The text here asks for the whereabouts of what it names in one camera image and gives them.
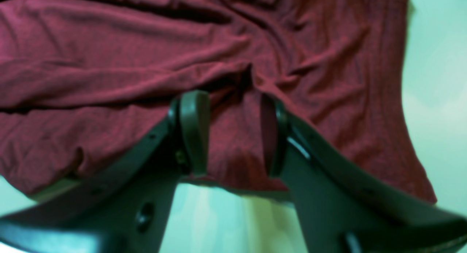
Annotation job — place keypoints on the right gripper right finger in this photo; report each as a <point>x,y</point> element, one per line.
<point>341,208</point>

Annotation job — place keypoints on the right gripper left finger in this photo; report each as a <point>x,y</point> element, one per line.
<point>124,208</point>

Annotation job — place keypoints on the dark red t-shirt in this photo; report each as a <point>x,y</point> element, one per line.
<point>83,80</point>

